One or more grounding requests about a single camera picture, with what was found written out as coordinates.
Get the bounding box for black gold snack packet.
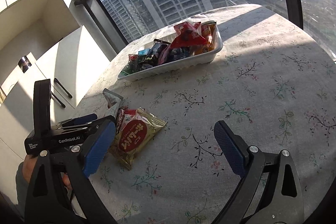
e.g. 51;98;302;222
143;39;170;67

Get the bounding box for pink snack packet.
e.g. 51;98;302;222
157;46;170;65

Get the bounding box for dark blue Tipo snack packet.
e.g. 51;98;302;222
167;47;190;63

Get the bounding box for person's left hand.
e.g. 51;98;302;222
22;154;73;191

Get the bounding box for red white long snack packet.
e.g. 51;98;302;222
102;89;136;133

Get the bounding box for gold snack bag red circle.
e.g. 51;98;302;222
109;108;167;170

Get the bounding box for floral tablecloth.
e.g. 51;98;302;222
71;3;336;224

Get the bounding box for blue snack bag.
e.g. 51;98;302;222
138;48;150;55

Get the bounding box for white plastic tray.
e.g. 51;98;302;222
117;21;224;82

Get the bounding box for orange snack stick packet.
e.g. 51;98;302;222
194;20;217;55

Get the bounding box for white cabinet with handles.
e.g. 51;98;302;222
1;0;122;206

